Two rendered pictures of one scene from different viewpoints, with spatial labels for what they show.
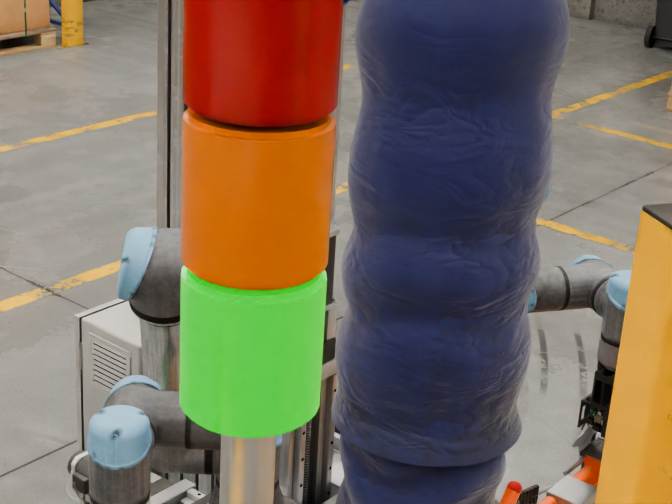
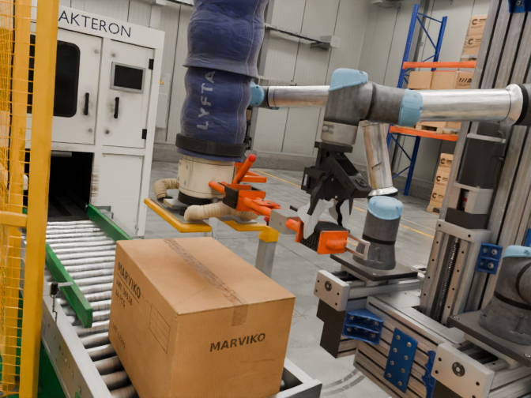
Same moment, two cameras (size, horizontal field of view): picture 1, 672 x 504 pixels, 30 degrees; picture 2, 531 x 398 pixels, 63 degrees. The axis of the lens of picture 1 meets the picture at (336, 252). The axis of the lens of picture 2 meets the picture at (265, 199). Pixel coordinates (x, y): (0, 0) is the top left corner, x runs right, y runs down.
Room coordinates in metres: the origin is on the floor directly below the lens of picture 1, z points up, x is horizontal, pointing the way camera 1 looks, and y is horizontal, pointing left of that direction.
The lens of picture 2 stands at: (2.01, -1.41, 1.50)
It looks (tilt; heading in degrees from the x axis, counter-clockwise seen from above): 11 degrees down; 108
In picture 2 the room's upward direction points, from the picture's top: 9 degrees clockwise
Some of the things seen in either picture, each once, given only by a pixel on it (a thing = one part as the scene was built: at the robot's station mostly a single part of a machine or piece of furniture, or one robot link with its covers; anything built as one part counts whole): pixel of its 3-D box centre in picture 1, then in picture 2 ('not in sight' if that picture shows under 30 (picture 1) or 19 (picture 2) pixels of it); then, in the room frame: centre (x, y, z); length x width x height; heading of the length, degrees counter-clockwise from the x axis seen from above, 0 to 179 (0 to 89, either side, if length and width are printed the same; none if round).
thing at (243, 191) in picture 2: not in sight; (243, 197); (1.58, -0.28, 1.26); 0.10 x 0.08 x 0.06; 53
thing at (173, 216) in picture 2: not in sight; (175, 209); (1.33, -0.20, 1.15); 0.34 x 0.10 x 0.05; 143
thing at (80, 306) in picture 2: not in sight; (36, 250); (0.25, 0.30, 0.60); 1.60 x 0.10 x 0.09; 147
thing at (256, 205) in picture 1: (257, 189); not in sight; (0.39, 0.03, 2.24); 0.05 x 0.05 x 0.05
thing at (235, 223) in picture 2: not in sight; (227, 209); (1.44, -0.05, 1.15); 0.34 x 0.10 x 0.05; 143
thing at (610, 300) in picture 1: (627, 307); (347, 97); (1.85, -0.48, 1.56); 0.09 x 0.08 x 0.11; 19
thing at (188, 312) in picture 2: not in sight; (192, 318); (1.39, -0.12, 0.75); 0.60 x 0.40 x 0.40; 143
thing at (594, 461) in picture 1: (613, 467); (321, 236); (1.86, -0.50, 1.26); 0.08 x 0.07 x 0.05; 143
